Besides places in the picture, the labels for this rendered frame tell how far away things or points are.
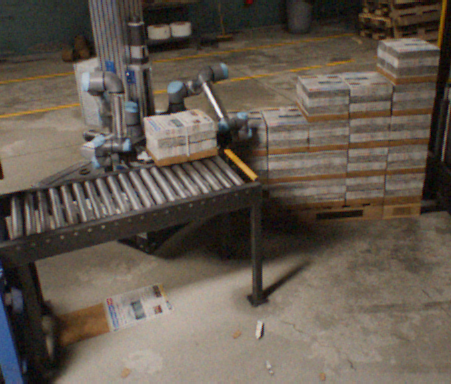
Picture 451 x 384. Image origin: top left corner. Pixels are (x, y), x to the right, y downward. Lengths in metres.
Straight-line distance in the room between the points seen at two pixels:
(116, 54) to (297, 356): 2.20
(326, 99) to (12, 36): 7.07
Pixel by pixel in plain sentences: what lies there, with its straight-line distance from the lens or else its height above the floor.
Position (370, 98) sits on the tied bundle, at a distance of 3.63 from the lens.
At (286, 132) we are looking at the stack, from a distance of 3.56.
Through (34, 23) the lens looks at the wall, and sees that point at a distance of 9.68.
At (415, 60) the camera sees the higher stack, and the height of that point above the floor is 1.22.
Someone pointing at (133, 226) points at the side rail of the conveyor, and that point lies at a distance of 2.64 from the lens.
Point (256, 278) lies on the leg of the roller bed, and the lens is 3.12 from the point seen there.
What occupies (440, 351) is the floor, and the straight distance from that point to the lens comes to 3.12.
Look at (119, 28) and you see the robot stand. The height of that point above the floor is 1.51.
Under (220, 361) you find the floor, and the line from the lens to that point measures 2.92.
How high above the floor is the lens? 2.12
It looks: 23 degrees down
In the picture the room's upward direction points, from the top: 3 degrees counter-clockwise
